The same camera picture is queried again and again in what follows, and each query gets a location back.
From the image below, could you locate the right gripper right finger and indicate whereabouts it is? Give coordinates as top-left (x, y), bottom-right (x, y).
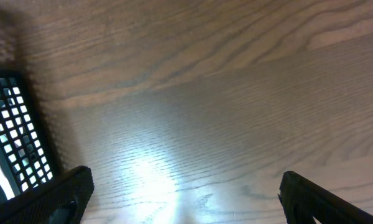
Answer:
top-left (278, 171), bottom-right (373, 224)

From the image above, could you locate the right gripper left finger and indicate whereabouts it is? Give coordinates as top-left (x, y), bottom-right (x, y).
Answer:
top-left (0, 166), bottom-right (94, 224)

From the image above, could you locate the black plastic basket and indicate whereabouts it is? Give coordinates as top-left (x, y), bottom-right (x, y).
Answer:
top-left (0, 69), bottom-right (60, 204)

